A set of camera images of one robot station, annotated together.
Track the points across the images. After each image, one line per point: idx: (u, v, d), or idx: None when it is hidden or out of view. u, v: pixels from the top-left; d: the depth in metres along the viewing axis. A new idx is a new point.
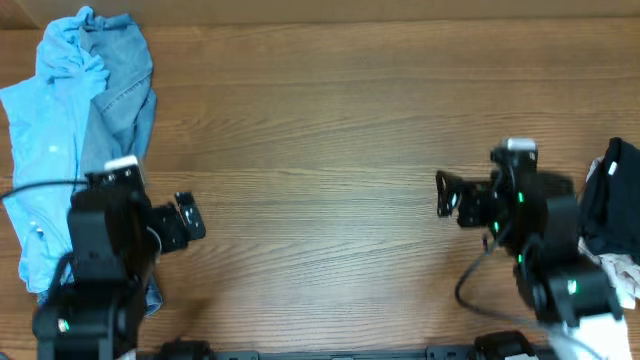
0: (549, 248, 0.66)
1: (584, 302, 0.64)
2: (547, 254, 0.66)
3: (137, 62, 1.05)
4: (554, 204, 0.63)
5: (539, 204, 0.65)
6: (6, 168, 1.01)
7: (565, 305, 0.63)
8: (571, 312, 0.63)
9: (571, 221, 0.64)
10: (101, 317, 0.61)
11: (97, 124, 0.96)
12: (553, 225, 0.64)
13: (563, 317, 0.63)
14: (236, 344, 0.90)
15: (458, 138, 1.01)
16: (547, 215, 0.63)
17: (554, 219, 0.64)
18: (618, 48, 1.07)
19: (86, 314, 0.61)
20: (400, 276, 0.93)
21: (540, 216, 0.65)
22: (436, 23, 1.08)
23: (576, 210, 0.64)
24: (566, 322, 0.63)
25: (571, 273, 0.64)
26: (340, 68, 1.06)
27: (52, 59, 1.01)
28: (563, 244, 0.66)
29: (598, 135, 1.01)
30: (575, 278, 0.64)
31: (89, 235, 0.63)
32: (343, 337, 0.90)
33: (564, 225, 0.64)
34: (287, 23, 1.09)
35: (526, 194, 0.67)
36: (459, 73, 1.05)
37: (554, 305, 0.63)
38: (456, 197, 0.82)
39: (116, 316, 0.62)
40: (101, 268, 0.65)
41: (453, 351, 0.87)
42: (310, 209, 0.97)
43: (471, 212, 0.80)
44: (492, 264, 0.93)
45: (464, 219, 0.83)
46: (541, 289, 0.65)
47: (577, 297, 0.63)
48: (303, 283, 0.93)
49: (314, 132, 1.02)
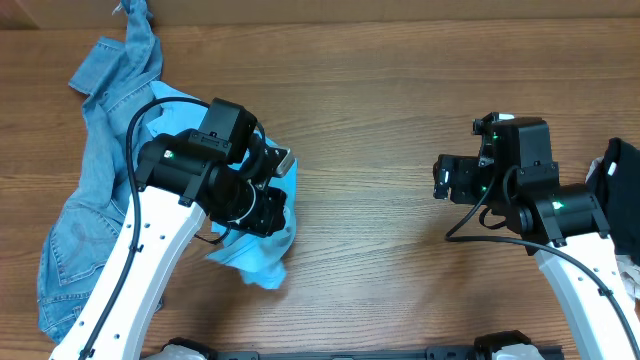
0: (530, 170, 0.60)
1: (571, 221, 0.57)
2: (529, 178, 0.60)
3: (143, 61, 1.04)
4: (524, 127, 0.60)
5: (510, 132, 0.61)
6: (6, 168, 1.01)
7: (551, 221, 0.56)
8: (557, 229, 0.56)
9: (545, 144, 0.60)
10: (201, 166, 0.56)
11: (101, 126, 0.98)
12: (526, 151, 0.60)
13: (549, 234, 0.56)
14: (236, 344, 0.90)
15: (458, 138, 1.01)
16: (519, 139, 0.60)
17: (527, 143, 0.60)
18: (618, 49, 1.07)
19: (191, 159, 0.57)
20: (400, 276, 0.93)
21: (513, 146, 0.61)
22: (436, 23, 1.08)
23: (547, 134, 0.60)
24: (551, 241, 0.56)
25: (554, 193, 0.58)
26: (340, 69, 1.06)
27: (92, 71, 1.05)
28: (542, 177, 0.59)
29: (598, 135, 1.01)
30: (558, 197, 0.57)
31: (219, 117, 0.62)
32: (342, 337, 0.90)
33: (539, 151, 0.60)
34: (287, 24, 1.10)
35: (499, 131, 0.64)
36: (459, 73, 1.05)
37: (538, 222, 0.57)
38: (448, 172, 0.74)
39: (209, 172, 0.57)
40: (214, 145, 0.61)
41: (453, 352, 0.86)
42: (309, 210, 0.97)
43: (457, 184, 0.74)
44: (491, 264, 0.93)
45: (457, 195, 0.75)
46: (526, 209, 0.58)
47: (564, 213, 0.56)
48: (303, 283, 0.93)
49: (314, 132, 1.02)
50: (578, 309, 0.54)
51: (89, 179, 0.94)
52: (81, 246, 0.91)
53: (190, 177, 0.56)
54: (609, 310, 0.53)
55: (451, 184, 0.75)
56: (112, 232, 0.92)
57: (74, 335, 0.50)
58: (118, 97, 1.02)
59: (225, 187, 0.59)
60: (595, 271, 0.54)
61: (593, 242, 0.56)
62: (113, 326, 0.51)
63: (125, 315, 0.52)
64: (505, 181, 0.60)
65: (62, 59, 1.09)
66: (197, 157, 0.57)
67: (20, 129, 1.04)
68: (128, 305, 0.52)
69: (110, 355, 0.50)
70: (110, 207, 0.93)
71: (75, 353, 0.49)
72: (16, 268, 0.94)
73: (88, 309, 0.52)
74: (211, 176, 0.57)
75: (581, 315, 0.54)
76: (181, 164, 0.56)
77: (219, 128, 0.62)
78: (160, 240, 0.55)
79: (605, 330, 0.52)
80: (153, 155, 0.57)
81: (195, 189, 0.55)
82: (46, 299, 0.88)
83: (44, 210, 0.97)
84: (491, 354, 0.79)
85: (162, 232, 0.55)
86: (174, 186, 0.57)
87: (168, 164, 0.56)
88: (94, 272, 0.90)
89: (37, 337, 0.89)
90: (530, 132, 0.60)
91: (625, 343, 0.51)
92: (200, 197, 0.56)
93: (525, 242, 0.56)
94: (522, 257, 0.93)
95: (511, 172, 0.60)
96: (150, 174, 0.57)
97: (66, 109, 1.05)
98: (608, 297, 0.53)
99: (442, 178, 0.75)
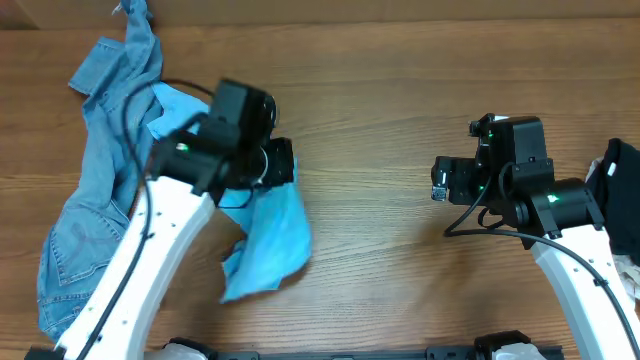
0: (526, 166, 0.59)
1: (565, 214, 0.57)
2: (525, 174, 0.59)
3: (143, 61, 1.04)
4: (519, 125, 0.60)
5: (504, 129, 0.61)
6: (6, 168, 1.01)
7: (546, 214, 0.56)
8: (553, 221, 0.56)
9: (540, 140, 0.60)
10: (213, 161, 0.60)
11: (101, 125, 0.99)
12: (521, 147, 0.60)
13: (544, 226, 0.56)
14: (237, 344, 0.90)
15: (458, 139, 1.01)
16: (513, 137, 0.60)
17: (522, 140, 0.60)
18: (618, 49, 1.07)
19: (204, 155, 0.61)
20: (400, 277, 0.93)
21: (509, 143, 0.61)
22: (436, 23, 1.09)
23: (541, 130, 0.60)
24: (547, 233, 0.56)
25: (550, 188, 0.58)
26: (340, 69, 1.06)
27: (92, 72, 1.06)
28: (538, 173, 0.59)
29: (598, 136, 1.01)
30: (554, 191, 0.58)
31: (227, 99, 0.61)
32: (342, 337, 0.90)
33: (534, 147, 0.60)
34: (287, 24, 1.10)
35: (494, 130, 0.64)
36: (459, 73, 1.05)
37: (534, 216, 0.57)
38: (445, 174, 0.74)
39: (220, 168, 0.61)
40: (224, 131, 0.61)
41: (453, 352, 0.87)
42: (309, 210, 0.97)
43: (455, 185, 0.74)
44: (491, 264, 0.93)
45: (455, 196, 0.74)
46: (522, 204, 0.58)
47: (559, 206, 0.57)
48: (303, 283, 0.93)
49: (314, 132, 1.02)
50: (574, 300, 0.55)
51: (89, 179, 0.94)
52: (80, 246, 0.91)
53: (202, 170, 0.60)
54: (604, 301, 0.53)
55: (449, 184, 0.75)
56: (112, 232, 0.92)
57: (83, 320, 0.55)
58: (118, 98, 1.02)
59: (232, 179, 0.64)
60: (590, 262, 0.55)
61: (590, 236, 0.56)
62: (120, 313, 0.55)
63: (133, 302, 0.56)
64: (500, 178, 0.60)
65: (62, 60, 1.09)
66: (213, 151, 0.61)
67: (20, 129, 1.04)
68: (136, 292, 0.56)
69: (118, 338, 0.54)
70: (110, 207, 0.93)
71: (84, 336, 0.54)
72: (16, 268, 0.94)
73: (97, 296, 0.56)
74: (221, 170, 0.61)
75: (580, 314, 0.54)
76: (190, 162, 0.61)
77: (226, 111, 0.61)
78: (170, 230, 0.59)
79: (600, 321, 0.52)
80: (169, 148, 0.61)
81: (202, 188, 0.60)
82: (46, 300, 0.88)
83: (44, 210, 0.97)
84: (491, 354, 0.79)
85: (173, 221, 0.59)
86: (184, 178, 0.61)
87: (178, 161, 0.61)
88: (94, 273, 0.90)
89: (36, 337, 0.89)
90: (525, 131, 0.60)
91: (626, 342, 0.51)
92: (210, 186, 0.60)
93: (522, 235, 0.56)
94: (522, 257, 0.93)
95: (503, 170, 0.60)
96: (162, 169, 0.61)
97: (66, 110, 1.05)
98: (603, 287, 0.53)
99: (439, 180, 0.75)
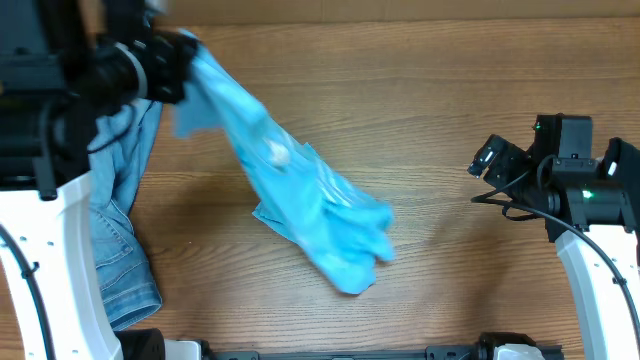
0: (567, 162, 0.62)
1: (598, 211, 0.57)
2: (564, 168, 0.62)
3: None
4: (569, 120, 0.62)
5: (553, 121, 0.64)
6: None
7: (577, 207, 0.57)
8: (582, 216, 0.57)
9: (586, 140, 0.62)
10: (34, 118, 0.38)
11: None
12: (568, 141, 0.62)
13: (572, 218, 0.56)
14: (236, 344, 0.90)
15: (458, 138, 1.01)
16: (560, 129, 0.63)
17: (569, 134, 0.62)
18: (619, 48, 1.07)
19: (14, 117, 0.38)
20: (400, 276, 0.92)
21: (555, 135, 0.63)
22: (436, 23, 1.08)
23: (590, 129, 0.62)
24: (574, 225, 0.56)
25: (586, 183, 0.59)
26: (340, 69, 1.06)
27: None
28: (579, 170, 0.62)
29: (599, 136, 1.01)
30: (590, 186, 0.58)
31: None
32: (342, 337, 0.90)
33: (580, 145, 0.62)
34: (287, 24, 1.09)
35: (543, 122, 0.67)
36: (459, 73, 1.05)
37: (565, 207, 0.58)
38: (492, 153, 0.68)
39: (53, 125, 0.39)
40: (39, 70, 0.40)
41: (453, 352, 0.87)
42: None
43: (496, 166, 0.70)
44: (492, 263, 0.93)
45: (491, 177, 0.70)
46: (556, 195, 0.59)
47: (593, 202, 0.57)
48: (303, 283, 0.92)
49: (314, 131, 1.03)
50: (588, 294, 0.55)
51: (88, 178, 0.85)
52: None
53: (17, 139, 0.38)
54: (620, 301, 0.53)
55: (490, 165, 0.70)
56: (112, 232, 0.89)
57: None
58: None
59: (85, 127, 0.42)
60: (613, 260, 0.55)
61: (617, 236, 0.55)
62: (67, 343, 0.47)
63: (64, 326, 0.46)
64: (540, 166, 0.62)
65: None
66: (22, 109, 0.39)
67: None
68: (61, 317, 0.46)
69: None
70: (110, 207, 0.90)
71: None
72: None
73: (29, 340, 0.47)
74: (56, 130, 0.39)
75: (592, 309, 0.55)
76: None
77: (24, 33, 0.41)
78: (48, 248, 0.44)
79: (614, 320, 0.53)
80: None
81: (46, 167, 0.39)
82: None
83: None
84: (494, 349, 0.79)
85: (47, 239, 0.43)
86: (6, 157, 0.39)
87: None
88: None
89: None
90: (575, 127, 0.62)
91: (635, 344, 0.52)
92: (61, 176, 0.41)
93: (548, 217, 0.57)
94: (521, 259, 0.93)
95: (545, 159, 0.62)
96: None
97: None
98: (621, 286, 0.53)
99: (482, 156, 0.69)
